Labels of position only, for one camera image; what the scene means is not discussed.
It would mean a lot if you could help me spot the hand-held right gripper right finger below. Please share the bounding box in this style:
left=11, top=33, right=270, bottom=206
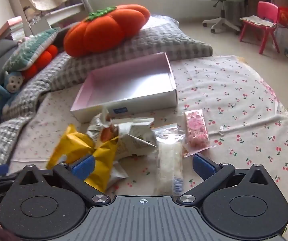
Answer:
left=179, top=154, right=272, bottom=205

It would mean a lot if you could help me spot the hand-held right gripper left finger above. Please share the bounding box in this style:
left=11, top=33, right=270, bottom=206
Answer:
left=15, top=155, right=110, bottom=206

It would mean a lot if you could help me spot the yellow snack packet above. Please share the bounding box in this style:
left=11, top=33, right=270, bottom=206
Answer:
left=46, top=124, right=119, bottom=192

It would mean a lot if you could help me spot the clear rice cracker packet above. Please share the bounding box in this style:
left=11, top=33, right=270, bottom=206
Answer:
left=152, top=123, right=186, bottom=196

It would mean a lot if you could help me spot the pink snack packet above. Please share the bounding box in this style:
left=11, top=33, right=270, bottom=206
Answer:
left=183, top=109, right=218, bottom=157

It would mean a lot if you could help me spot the white paper snack packet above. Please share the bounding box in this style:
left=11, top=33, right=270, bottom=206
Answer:
left=111, top=117, right=158, bottom=160

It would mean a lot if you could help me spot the white cardboard box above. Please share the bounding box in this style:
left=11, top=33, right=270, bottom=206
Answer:
left=70, top=52, right=177, bottom=124

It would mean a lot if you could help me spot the cherry print bed sheet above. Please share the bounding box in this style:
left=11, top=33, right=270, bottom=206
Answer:
left=9, top=55, right=288, bottom=241

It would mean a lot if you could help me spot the grey checked blanket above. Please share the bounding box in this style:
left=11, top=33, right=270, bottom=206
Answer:
left=0, top=53, right=70, bottom=171

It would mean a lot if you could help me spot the blue monkey plush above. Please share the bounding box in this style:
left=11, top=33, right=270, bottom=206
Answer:
left=0, top=71, right=24, bottom=125

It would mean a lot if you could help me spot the small orange pumpkin plush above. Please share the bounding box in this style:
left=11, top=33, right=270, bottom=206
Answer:
left=21, top=45, right=59, bottom=81

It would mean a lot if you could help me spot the teal patterned pillow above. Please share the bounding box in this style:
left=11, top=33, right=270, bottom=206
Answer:
left=2, top=28, right=59, bottom=72

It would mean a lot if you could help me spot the grey checked pillow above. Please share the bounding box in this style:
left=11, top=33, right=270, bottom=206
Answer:
left=50, top=15, right=213, bottom=91

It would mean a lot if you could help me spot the orange pumpkin pillow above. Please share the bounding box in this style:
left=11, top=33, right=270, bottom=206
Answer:
left=64, top=4, right=151, bottom=57

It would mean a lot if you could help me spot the stack of books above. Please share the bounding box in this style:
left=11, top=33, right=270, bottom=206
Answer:
left=0, top=16, right=24, bottom=41

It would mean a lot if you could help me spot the printed cloth chair pad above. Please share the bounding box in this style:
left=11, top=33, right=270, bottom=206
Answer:
left=239, top=15, right=277, bottom=28

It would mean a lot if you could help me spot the white shelf unit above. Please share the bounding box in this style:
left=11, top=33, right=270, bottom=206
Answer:
left=4, top=0, right=84, bottom=36

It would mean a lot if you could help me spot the pink plastic chair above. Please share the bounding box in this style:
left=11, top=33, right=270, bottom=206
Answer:
left=239, top=1, right=280, bottom=55

